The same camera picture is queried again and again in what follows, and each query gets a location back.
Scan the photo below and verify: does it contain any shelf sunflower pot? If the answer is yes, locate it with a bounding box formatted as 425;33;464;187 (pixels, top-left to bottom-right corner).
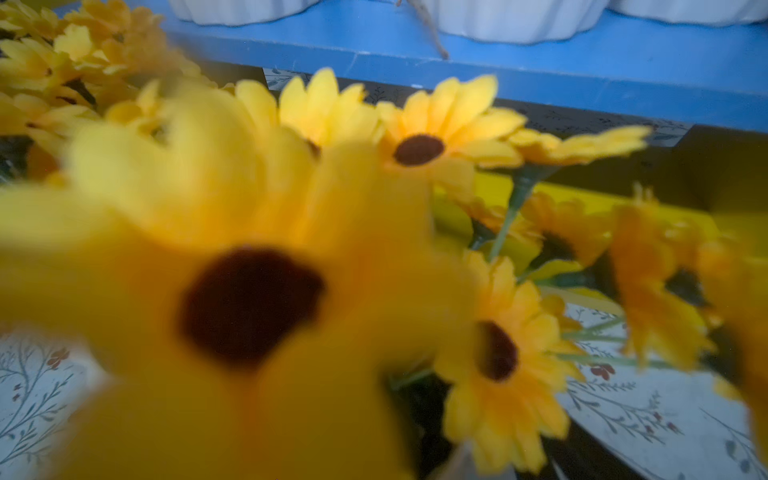
1;69;767;479
608;0;767;27
1;1;207;185
168;0;319;26
391;0;609;61

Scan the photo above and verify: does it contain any floral patterned table mat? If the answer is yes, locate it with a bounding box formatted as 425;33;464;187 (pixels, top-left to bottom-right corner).
1;302;767;479

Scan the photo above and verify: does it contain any yellow wooden shelf unit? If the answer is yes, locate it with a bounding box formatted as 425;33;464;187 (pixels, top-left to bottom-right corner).
150;1;767;252

